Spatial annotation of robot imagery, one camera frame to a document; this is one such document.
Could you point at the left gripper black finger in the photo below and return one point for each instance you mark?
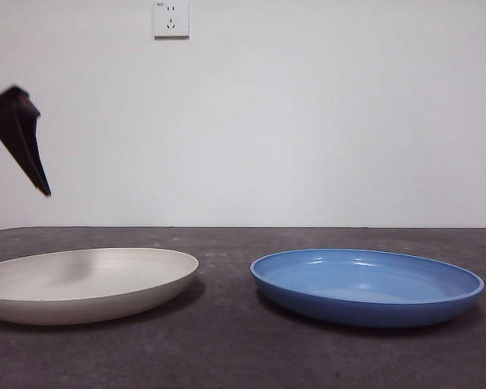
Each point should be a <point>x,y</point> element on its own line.
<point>36,158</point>
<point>18,150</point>

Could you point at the white round plate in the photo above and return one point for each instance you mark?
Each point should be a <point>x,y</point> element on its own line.
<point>105,291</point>

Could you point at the blue round plate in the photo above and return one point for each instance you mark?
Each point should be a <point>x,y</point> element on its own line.
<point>364,300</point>

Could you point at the white wall socket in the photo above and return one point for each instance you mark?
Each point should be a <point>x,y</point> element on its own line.
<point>171,20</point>

